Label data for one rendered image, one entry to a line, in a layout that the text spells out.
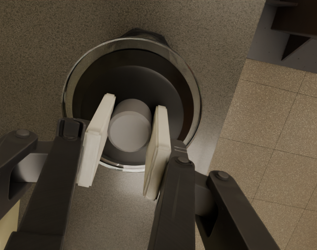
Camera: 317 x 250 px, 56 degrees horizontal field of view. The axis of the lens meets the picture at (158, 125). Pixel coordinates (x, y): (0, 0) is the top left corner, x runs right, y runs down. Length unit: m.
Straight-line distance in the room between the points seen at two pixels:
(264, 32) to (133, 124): 1.30
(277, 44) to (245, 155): 0.56
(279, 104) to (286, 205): 0.60
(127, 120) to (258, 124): 1.41
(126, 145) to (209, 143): 0.32
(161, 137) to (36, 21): 0.35
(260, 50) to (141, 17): 1.07
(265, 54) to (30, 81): 1.16
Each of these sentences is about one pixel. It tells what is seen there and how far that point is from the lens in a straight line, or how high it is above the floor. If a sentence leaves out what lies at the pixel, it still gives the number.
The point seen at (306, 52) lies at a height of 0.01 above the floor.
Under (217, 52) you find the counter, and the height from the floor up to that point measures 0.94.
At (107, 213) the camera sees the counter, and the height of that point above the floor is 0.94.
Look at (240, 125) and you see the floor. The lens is 1.55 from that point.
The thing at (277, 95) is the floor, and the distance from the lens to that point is 1.56.
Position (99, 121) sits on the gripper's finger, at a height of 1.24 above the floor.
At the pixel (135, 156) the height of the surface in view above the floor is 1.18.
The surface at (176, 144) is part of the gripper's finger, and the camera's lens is 0.17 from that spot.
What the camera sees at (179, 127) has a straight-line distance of 0.22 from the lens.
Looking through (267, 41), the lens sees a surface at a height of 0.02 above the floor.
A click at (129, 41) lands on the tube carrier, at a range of 0.22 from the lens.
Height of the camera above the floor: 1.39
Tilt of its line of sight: 69 degrees down
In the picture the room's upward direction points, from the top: 176 degrees clockwise
